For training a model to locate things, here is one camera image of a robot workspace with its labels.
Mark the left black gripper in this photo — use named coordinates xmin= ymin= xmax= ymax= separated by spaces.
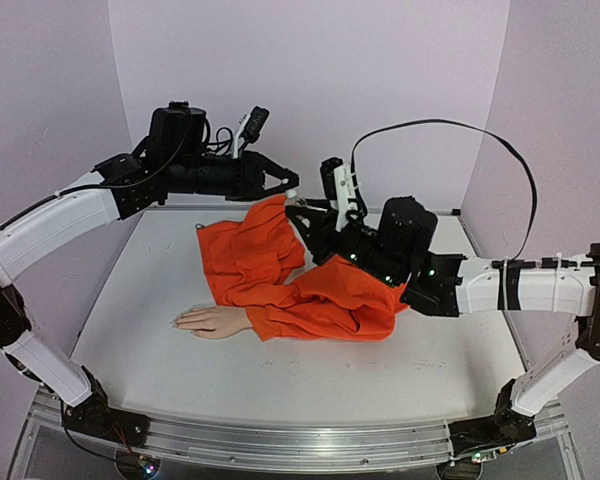
xmin=171 ymin=149 xmax=305 ymax=203

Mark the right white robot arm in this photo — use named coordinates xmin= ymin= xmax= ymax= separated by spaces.
xmin=285 ymin=197 xmax=600 ymax=417

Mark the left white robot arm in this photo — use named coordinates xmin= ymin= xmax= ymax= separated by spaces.
xmin=0 ymin=102 xmax=299 ymax=437

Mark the orange cloth garment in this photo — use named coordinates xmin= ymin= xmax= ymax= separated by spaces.
xmin=197 ymin=195 xmax=407 ymax=342

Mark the mannequin hand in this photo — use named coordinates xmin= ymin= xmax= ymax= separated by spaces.
xmin=173 ymin=306 xmax=253 ymax=340

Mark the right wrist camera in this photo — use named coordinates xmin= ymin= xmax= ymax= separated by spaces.
xmin=320 ymin=157 xmax=367 ymax=232

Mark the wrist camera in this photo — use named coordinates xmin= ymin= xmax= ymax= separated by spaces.
xmin=320 ymin=157 xmax=367 ymax=232
xmin=230 ymin=106 xmax=270 ymax=159

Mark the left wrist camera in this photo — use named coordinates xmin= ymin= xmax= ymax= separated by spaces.
xmin=230 ymin=106 xmax=270 ymax=159

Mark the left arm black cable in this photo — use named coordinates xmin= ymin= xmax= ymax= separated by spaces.
xmin=207 ymin=125 xmax=236 ymax=156

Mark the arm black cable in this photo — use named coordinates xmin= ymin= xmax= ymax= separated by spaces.
xmin=350 ymin=117 xmax=539 ymax=262
xmin=207 ymin=125 xmax=236 ymax=156

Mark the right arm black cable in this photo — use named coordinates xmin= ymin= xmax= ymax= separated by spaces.
xmin=350 ymin=117 xmax=539 ymax=262

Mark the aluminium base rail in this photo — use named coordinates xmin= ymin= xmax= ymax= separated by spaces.
xmin=8 ymin=388 xmax=583 ymax=479

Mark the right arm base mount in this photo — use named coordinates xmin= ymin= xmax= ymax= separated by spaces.
xmin=448 ymin=379 xmax=537 ymax=459

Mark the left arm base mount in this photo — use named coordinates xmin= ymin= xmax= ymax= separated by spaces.
xmin=63 ymin=379 xmax=150 ymax=448

